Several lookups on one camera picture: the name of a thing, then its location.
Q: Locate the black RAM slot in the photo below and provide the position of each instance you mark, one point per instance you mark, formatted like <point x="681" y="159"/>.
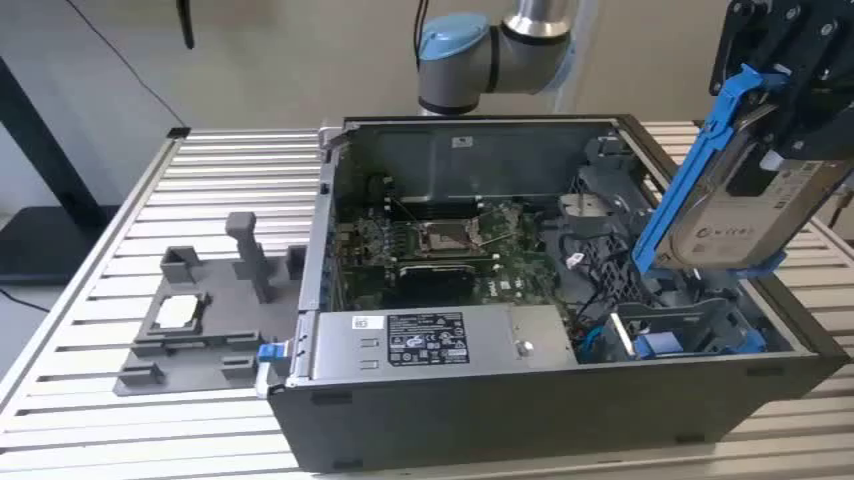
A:
<point x="447" y="256"/>
<point x="447" y="262"/>

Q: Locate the grey parts rack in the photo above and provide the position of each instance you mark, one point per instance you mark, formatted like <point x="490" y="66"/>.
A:
<point x="221" y="320"/>

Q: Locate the blue case latch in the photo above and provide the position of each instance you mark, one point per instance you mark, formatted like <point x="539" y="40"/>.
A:
<point x="269" y="353"/>

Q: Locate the black table end cap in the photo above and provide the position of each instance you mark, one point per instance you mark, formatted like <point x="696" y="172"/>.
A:
<point x="179" y="133"/>

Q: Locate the black monitor stand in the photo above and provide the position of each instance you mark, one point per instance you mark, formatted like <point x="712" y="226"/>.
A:
<point x="47" y="240"/>

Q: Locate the CPU socket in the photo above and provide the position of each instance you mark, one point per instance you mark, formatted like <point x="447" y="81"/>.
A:
<point x="446" y="235"/>

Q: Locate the grey metal disk bay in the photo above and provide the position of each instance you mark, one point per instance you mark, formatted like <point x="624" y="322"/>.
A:
<point x="668" y="312"/>

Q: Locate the black PC case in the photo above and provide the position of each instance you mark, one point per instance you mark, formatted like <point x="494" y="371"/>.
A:
<point x="467" y="415"/>

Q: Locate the silver CPU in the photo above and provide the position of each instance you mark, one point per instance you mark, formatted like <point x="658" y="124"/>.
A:
<point x="179" y="311"/>

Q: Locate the dark rectangular board component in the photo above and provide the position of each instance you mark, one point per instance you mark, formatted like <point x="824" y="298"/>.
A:
<point x="437" y="285"/>

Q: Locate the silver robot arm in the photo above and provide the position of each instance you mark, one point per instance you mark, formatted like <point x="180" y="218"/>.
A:
<point x="467" y="65"/>

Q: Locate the blue disk bay clip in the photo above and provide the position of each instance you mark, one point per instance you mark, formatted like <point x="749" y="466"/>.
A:
<point x="657" y="346"/>
<point x="750" y="339"/>

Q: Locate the hard disk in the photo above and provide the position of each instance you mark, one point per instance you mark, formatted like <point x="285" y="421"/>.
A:
<point x="721" y="235"/>

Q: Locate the green motherboard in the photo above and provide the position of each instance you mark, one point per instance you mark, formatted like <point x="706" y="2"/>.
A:
<point x="534" y="260"/>

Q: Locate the metal drive cage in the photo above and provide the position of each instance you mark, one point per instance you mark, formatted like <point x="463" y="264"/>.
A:
<point x="601" y="265"/>

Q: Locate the grey metal inner panel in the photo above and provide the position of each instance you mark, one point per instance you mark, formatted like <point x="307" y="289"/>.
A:
<point x="427" y="165"/>

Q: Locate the silver power supply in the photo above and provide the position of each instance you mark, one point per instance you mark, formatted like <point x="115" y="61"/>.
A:
<point x="347" y="350"/>

